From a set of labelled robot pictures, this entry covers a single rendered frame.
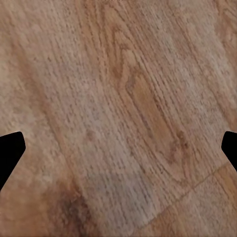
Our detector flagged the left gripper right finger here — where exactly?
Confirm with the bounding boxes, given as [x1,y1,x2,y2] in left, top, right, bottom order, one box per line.
[221,131,237,171]

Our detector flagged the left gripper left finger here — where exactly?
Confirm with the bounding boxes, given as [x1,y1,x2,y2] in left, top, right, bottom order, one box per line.
[0,131,26,190]

